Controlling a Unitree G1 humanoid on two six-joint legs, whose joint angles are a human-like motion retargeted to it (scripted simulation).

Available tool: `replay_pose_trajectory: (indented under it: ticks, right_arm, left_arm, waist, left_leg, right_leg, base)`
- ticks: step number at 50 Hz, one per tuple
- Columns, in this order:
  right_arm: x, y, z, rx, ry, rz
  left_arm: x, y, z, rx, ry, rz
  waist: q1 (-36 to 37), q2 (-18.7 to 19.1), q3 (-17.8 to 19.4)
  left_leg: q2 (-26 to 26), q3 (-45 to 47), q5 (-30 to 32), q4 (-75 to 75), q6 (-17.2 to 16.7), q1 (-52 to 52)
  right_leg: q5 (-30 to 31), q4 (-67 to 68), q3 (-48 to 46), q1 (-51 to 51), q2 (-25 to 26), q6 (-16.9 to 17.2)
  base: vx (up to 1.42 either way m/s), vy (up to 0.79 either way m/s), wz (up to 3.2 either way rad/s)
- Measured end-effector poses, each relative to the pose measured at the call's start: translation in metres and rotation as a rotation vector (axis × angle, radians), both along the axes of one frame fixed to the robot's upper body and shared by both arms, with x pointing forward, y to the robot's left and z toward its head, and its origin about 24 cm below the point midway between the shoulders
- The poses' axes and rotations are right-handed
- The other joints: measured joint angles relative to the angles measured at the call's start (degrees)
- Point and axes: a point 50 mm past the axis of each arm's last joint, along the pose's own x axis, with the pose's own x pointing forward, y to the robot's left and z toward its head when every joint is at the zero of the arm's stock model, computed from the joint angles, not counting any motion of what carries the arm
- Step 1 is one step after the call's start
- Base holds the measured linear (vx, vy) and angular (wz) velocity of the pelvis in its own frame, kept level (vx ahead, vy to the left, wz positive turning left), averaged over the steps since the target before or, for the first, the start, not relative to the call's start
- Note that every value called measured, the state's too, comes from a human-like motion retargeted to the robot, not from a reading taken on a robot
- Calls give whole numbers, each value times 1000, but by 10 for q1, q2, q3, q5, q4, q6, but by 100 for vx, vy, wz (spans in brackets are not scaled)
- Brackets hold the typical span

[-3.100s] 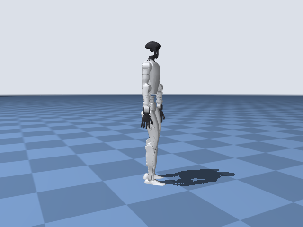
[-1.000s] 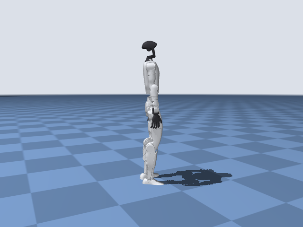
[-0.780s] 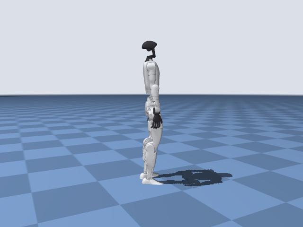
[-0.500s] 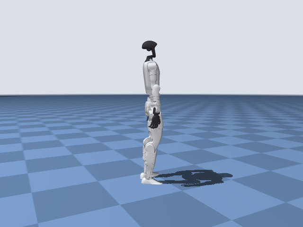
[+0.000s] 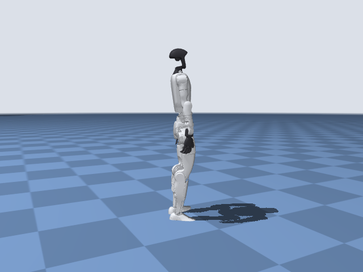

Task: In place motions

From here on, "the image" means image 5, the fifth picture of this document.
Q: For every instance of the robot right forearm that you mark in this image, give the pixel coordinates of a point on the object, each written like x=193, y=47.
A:
x=187, y=113

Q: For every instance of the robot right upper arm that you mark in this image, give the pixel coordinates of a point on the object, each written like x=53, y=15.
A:
x=182, y=82

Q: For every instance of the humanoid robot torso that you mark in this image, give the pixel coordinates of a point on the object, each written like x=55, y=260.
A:
x=179, y=123

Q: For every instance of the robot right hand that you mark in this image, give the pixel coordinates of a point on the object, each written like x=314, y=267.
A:
x=188, y=143

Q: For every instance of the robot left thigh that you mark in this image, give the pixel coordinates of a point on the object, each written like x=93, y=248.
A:
x=180, y=165

